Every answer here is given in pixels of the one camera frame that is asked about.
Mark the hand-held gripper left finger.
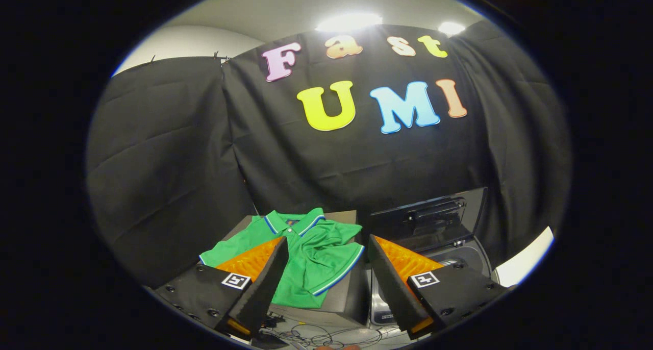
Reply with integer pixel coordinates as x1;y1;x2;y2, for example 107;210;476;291
153;236;289;340

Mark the dark grey cabinet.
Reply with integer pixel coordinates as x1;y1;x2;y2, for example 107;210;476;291
219;211;370;330

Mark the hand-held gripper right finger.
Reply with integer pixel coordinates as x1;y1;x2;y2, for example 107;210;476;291
367;234;511;340

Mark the white sheet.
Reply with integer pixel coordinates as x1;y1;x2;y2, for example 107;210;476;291
492;227;555;288

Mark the grey washing machine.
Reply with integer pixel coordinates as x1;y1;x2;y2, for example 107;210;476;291
367;238;493;326

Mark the black backdrop cloth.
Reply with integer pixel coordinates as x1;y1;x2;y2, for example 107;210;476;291
86;19;572;289

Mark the green polo shirt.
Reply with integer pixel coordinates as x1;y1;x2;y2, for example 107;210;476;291
199;207;365;310

